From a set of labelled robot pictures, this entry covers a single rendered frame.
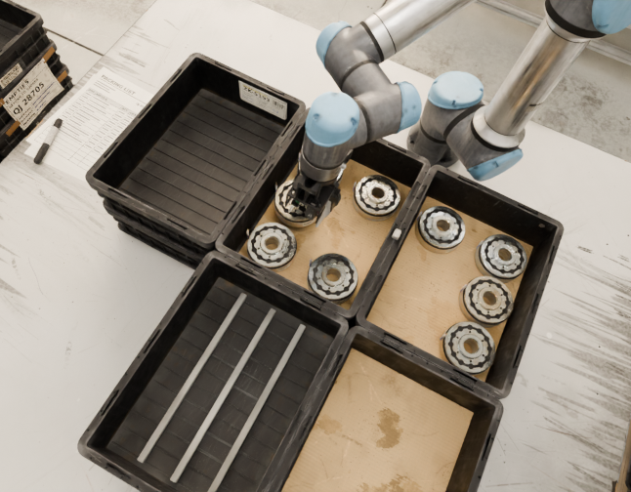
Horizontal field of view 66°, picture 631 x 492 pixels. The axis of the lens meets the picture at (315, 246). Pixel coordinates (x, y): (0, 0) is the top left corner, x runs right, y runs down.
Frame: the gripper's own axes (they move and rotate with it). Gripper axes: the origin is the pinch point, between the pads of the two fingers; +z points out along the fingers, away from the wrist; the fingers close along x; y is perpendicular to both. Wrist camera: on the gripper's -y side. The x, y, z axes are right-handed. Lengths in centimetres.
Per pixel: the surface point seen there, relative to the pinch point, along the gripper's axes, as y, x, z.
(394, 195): -12.3, 14.2, 0.4
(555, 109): -151, 65, 84
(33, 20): -29, -112, 34
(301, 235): 5.4, 0.6, 3.9
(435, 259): -4.1, 28.5, 2.3
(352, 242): 1.4, 11.0, 3.3
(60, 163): 12, -63, 21
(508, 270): -7.6, 42.7, -1.7
